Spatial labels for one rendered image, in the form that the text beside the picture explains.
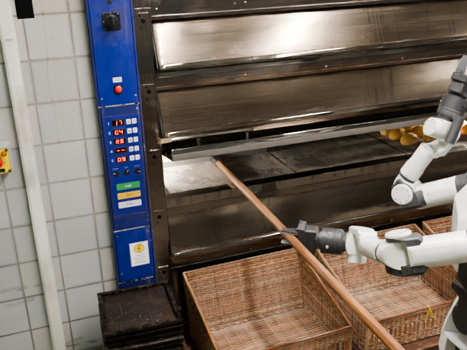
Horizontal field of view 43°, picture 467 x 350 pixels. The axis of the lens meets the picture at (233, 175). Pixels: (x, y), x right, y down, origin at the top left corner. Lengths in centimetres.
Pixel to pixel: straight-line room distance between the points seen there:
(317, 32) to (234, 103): 44
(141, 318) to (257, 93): 99
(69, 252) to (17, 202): 29
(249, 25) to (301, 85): 34
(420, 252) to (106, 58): 124
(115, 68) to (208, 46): 37
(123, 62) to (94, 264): 82
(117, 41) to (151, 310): 99
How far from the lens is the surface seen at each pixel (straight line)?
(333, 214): 277
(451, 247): 177
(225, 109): 239
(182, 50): 229
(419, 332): 267
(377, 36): 263
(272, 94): 247
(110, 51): 221
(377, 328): 165
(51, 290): 251
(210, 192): 249
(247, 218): 260
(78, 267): 250
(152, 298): 238
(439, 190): 222
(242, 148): 230
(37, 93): 224
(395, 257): 182
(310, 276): 267
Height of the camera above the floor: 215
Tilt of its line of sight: 21 degrees down
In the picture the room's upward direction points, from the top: 2 degrees counter-clockwise
